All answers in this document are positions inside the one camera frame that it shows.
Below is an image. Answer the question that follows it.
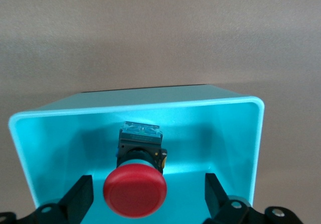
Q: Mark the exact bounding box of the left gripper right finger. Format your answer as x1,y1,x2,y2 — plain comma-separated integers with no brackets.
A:
204,172,303,224

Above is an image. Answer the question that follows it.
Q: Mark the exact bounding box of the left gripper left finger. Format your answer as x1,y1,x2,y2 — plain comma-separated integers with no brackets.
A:
0,174,95,224

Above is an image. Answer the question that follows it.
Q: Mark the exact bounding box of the red mushroom push button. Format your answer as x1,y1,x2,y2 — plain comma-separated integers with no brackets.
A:
103,121,169,219

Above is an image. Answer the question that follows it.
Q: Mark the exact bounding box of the cyan plastic bin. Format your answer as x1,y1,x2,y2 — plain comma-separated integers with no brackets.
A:
8,84,265,224

